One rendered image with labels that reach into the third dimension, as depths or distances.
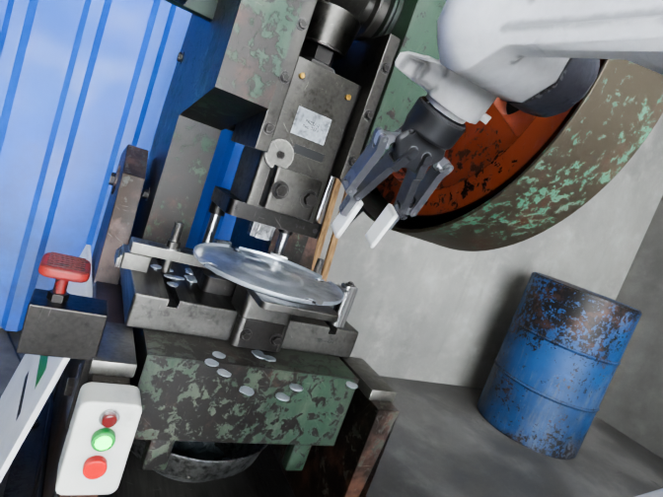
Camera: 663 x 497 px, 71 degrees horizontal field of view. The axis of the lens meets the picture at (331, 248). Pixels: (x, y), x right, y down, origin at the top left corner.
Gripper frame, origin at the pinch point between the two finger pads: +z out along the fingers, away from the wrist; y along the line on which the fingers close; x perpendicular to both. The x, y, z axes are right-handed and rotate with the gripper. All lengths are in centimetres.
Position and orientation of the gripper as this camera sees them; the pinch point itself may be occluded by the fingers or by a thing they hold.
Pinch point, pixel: (362, 223)
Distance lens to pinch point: 71.9
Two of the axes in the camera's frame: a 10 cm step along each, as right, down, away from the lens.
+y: 8.3, 2.2, 5.1
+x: -2.5, -6.7, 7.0
